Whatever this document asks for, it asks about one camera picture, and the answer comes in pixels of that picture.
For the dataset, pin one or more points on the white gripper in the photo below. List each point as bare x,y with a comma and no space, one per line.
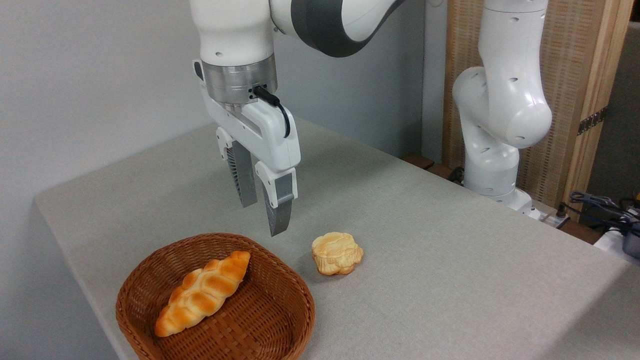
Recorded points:
270,132

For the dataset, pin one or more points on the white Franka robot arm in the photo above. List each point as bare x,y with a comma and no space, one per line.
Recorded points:
500,100

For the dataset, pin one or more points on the black plug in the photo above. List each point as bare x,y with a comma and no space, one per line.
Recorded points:
561,210

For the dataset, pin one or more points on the black metal screen hinge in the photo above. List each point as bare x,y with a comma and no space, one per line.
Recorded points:
591,121

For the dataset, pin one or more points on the long braided bread loaf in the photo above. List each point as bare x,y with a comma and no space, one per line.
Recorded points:
200,295

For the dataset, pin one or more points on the wooden woven screen panel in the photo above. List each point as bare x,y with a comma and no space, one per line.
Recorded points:
565,60

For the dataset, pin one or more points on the brown wooden base board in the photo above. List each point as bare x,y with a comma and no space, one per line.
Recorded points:
425,162

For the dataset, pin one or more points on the round flower-shaped bread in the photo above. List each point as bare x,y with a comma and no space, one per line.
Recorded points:
336,254

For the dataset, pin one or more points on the brown wicker basket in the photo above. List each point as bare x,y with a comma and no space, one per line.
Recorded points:
260,310

